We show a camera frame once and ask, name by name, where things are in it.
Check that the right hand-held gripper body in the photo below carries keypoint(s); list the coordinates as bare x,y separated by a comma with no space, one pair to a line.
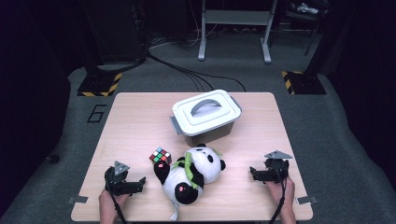
277,169

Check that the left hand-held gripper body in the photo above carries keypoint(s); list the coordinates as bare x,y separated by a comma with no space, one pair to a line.
116,183

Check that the colourful puzzle cube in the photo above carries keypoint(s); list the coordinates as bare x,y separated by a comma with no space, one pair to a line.
160,155

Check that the panda plush toy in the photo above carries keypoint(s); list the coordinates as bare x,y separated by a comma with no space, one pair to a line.
202,165

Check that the grey plastic storage box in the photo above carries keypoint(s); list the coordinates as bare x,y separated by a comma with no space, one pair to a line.
208,137

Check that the white lidded plastic box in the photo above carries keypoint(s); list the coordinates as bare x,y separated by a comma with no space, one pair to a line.
199,119

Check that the person's left hand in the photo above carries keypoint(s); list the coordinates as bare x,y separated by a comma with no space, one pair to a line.
109,202

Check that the person's right hand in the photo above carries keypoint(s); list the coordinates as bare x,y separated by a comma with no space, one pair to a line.
280,194

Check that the grey tape piece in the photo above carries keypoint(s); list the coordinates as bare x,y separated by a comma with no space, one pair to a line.
306,200
77,199

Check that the black striped stand base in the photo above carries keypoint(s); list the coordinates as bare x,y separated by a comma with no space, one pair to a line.
306,84
98,84

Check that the dark equipment cabinet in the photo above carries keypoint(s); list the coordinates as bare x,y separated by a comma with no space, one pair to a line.
121,31

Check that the dark chair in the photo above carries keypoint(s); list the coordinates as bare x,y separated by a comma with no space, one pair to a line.
299,17

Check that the white metal stand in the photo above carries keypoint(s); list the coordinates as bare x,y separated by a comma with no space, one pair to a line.
236,17

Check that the white cloth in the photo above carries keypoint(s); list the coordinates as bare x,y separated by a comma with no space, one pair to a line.
306,8

